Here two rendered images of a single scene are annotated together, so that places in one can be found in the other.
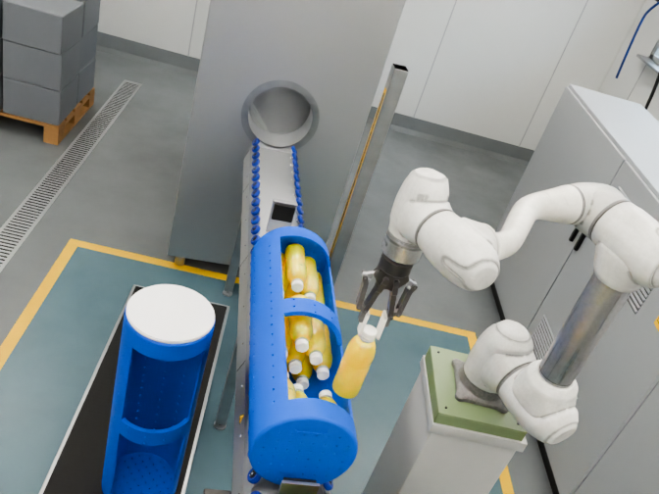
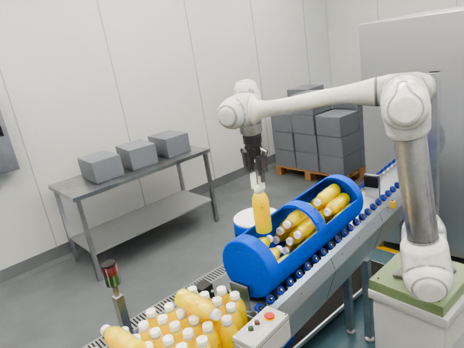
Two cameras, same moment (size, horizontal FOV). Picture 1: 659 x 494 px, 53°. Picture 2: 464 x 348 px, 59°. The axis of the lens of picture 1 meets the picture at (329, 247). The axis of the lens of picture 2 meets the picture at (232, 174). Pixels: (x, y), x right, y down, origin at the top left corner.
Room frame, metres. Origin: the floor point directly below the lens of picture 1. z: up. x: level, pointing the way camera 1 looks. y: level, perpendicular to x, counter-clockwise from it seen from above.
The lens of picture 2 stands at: (0.39, -1.50, 2.08)
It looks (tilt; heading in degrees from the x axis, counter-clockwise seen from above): 19 degrees down; 60
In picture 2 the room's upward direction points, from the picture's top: 9 degrees counter-clockwise
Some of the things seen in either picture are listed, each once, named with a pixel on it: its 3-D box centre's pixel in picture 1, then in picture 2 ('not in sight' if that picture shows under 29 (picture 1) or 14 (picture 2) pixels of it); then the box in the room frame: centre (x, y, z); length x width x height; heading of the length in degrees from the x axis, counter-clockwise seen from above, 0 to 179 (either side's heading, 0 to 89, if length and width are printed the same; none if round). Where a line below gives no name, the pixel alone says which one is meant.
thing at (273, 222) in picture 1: (280, 218); (371, 186); (2.41, 0.23, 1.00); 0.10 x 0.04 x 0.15; 105
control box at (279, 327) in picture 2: not in sight; (262, 336); (1.01, -0.45, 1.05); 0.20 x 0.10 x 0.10; 15
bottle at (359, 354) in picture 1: (356, 363); (261, 210); (1.27, -0.15, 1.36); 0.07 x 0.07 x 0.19
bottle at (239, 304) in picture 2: not in sight; (238, 316); (1.04, -0.24, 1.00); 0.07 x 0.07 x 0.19
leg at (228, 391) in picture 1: (231, 378); (347, 294); (2.12, 0.22, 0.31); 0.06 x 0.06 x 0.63; 15
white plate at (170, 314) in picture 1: (171, 313); (256, 217); (1.60, 0.41, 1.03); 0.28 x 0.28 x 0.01
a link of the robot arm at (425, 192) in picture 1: (423, 207); (246, 100); (1.27, -0.16, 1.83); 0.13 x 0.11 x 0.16; 37
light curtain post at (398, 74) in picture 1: (341, 239); (432, 206); (2.65, -0.04, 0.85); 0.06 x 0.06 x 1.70; 15
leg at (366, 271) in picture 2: not in sight; (367, 300); (2.16, 0.09, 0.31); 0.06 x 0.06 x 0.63; 15
